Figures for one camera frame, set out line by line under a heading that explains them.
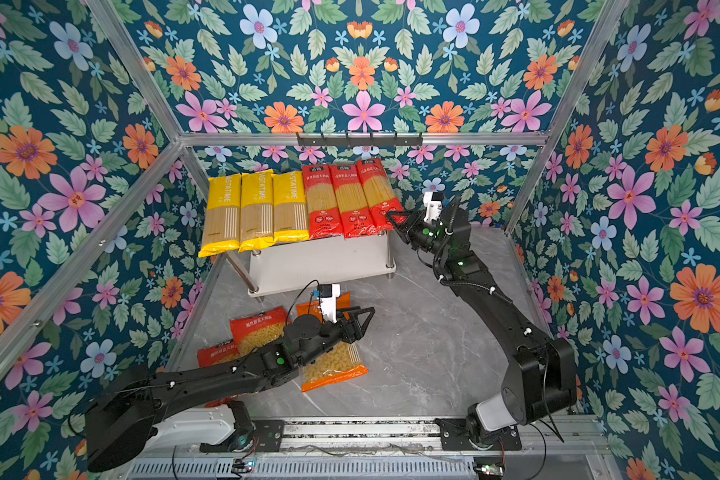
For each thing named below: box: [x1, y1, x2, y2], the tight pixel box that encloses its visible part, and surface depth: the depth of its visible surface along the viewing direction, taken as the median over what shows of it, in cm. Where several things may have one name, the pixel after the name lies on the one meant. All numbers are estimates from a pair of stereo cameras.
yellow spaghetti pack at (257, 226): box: [239, 169, 277, 253], surface depth 76 cm
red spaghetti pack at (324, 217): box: [302, 164, 344, 240], surface depth 76 cm
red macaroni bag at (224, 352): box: [197, 339, 241, 368], surface depth 85 cm
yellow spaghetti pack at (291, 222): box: [272, 171, 309, 243], surface depth 77 cm
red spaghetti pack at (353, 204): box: [329, 163, 377, 239], surface depth 77 cm
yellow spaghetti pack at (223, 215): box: [198, 174, 242, 258], surface depth 74 cm
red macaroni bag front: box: [230, 306, 287, 358], surface depth 88 cm
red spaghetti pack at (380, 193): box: [356, 158, 405, 232], surface depth 77 cm
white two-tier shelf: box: [225, 229, 397, 301], surface depth 102 cm
